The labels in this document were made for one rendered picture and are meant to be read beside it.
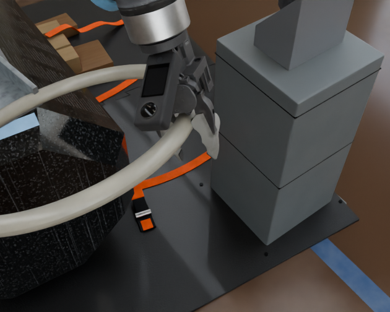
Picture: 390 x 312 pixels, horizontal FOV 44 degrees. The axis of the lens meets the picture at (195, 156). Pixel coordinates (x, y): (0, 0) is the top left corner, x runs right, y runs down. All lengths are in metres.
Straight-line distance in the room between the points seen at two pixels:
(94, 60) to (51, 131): 1.40
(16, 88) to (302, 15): 0.81
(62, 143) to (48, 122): 0.08
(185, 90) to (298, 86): 0.86
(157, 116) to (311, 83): 0.96
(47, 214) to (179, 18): 0.31
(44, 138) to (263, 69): 0.70
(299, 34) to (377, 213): 1.11
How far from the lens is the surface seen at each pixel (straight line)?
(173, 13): 0.67
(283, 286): 2.07
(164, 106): 0.65
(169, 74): 0.67
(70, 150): 1.54
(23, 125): 1.48
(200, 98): 0.71
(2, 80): 1.18
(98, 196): 0.65
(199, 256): 2.08
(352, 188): 2.41
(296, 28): 1.49
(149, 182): 2.30
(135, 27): 0.67
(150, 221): 2.16
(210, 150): 0.76
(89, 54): 2.91
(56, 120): 1.52
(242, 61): 1.61
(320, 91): 1.54
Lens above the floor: 1.85
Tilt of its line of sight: 50 degrees down
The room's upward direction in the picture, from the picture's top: straight up
